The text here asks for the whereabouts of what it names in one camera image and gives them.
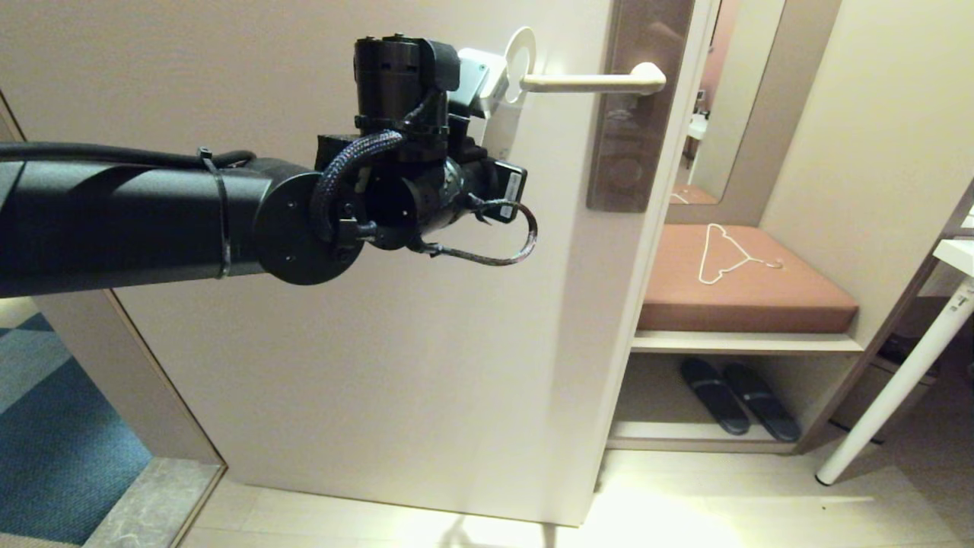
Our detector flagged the white wire clothes hanger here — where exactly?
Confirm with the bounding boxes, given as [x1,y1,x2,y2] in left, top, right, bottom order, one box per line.
[699,223,786,286]

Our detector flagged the beige wooden bench shelf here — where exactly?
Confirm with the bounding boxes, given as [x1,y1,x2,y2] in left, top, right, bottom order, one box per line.
[606,221,944,456]

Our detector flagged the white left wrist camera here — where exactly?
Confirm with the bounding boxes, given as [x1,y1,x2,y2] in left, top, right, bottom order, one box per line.
[457,47,511,119]

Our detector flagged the smooth black cable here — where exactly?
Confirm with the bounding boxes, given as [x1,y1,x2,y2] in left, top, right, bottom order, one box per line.
[0,142,256,170]

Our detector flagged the white table top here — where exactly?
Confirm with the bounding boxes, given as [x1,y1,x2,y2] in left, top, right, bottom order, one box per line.
[934,238,974,276]

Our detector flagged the blue patterned hallway carpet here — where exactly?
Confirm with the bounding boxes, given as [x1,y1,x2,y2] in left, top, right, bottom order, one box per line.
[0,293,153,545]

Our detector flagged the black slipper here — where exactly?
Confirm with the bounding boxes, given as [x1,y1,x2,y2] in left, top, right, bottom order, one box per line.
[680,358,752,436]
[721,363,801,444]

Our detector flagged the white table leg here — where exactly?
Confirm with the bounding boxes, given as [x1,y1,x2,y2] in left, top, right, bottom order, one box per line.
[816,278,974,486]

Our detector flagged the brown leather bench cushion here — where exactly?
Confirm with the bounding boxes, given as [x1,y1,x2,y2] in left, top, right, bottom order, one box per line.
[638,223,861,334]

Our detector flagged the beige door lever handle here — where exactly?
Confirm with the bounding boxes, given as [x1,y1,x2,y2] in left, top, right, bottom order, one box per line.
[520,62,667,94]

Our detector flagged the beige room door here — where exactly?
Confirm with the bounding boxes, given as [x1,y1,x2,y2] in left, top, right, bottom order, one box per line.
[0,0,689,526]

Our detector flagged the braided black left cable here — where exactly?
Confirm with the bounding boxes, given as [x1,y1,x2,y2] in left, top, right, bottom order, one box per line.
[310,129,539,267]

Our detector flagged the grey marble door threshold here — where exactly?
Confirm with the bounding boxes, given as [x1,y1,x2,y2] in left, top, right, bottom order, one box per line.
[82,457,227,548]

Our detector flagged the grey do-not-disturb door sign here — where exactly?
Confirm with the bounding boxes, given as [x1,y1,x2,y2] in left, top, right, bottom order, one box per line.
[483,27,538,176]

